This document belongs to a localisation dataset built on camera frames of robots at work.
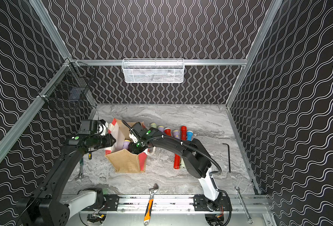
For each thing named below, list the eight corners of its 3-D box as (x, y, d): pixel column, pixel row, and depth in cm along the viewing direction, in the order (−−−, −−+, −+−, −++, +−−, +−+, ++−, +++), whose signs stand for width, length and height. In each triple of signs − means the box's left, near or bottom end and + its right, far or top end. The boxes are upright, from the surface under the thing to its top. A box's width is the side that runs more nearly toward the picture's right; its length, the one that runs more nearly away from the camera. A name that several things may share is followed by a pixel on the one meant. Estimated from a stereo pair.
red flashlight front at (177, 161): (174, 168, 88) (174, 166, 86) (173, 155, 94) (174, 153, 91) (180, 168, 88) (180, 166, 86) (179, 155, 94) (179, 153, 91)
